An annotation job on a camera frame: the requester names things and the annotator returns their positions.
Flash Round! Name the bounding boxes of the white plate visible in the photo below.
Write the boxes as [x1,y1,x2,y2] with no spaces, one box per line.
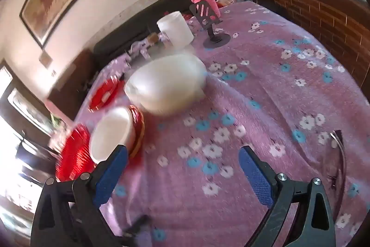
[88,106,136,164]

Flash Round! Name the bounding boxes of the large red scalloped plate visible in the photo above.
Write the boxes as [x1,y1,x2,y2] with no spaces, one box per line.
[55,122,96,182]

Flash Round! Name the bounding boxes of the small red glass dish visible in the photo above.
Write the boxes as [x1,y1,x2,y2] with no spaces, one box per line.
[87,76,126,113]

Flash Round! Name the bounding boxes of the large white bowl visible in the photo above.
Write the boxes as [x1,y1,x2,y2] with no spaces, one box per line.
[124,53,208,115]

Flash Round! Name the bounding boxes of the white plastic cup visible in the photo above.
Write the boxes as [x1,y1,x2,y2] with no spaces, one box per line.
[157,11,195,51]

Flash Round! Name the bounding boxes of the black sofa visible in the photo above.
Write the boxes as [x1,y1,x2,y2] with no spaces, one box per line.
[92,0,203,68]

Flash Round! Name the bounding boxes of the eyeglasses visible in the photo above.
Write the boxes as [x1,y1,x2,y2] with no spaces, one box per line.
[322,130,347,188]

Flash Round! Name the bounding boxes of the medium red gold-rimmed plate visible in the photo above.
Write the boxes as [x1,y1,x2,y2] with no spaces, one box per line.
[127,105,145,158]

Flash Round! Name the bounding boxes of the brick-pattern wooden cabinet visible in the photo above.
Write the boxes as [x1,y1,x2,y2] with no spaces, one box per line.
[237,0,370,88]

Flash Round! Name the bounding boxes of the brown armchair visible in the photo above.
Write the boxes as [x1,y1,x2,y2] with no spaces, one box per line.
[48,47,99,120]

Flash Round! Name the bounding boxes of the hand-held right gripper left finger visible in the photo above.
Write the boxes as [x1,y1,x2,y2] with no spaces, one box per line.
[30,144,129,247]

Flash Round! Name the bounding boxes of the black phone stand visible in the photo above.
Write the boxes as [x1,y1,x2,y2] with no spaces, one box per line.
[189,0,232,49]

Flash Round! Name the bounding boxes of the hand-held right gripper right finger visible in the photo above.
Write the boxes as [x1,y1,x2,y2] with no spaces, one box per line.
[238,145,337,247]

